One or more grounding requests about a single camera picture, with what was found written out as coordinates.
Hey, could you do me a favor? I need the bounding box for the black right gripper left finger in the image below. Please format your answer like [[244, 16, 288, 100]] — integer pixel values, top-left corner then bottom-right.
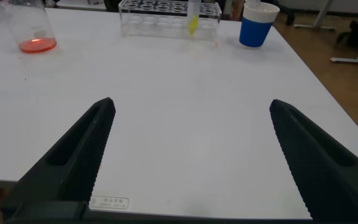
[[0, 96, 117, 218]]

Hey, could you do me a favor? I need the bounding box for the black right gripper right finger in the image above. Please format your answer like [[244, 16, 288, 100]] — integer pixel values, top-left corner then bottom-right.
[[268, 98, 358, 223]]

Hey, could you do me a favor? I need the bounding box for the clear glass beaker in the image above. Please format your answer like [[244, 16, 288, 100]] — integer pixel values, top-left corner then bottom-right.
[[3, 0, 58, 54]]

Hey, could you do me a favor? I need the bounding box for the yellow pigment test tube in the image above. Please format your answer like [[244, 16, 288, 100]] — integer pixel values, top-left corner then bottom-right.
[[186, 0, 202, 36]]

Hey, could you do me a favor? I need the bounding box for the white table label sticker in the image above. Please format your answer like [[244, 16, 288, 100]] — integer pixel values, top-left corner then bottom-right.
[[88, 195, 130, 210]]

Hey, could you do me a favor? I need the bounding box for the blue white paper cup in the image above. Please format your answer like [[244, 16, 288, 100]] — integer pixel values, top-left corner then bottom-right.
[[239, 1, 280, 49]]

